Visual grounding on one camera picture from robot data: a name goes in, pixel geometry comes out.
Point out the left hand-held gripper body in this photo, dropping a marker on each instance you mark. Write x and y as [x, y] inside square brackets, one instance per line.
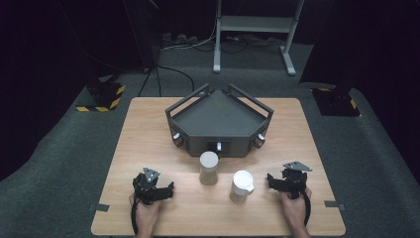
[144, 189]

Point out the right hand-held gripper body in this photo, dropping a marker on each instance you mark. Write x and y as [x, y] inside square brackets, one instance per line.
[294, 181]

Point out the spice jar with white spout lid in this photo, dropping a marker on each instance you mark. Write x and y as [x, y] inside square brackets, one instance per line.
[241, 185]

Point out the spice jar with grey lid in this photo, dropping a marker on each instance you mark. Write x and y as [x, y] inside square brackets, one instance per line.
[209, 168]

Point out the dark grey corner rack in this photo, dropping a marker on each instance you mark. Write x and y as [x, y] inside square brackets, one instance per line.
[218, 119]

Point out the person's left hand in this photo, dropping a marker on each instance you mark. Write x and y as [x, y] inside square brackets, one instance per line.
[147, 214]

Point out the person's right hand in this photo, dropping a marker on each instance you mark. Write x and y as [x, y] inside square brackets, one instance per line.
[294, 211]

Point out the grey tape piece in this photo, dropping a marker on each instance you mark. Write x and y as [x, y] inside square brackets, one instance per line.
[335, 205]
[99, 207]

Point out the white metal stand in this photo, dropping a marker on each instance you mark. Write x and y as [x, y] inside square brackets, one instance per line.
[257, 23]

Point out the black yellow striped base plate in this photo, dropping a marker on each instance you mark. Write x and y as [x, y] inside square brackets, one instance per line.
[102, 99]
[336, 102]

